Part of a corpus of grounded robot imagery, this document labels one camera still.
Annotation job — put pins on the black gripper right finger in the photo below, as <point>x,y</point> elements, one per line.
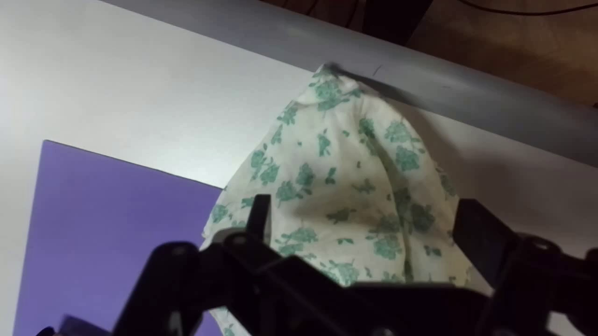
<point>534,287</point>

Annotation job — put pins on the purple paper sheet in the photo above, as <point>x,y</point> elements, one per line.
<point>112,249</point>

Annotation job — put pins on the white green floral cloth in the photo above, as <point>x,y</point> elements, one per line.
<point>347,188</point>

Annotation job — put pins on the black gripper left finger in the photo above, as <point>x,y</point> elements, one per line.
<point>248,287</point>

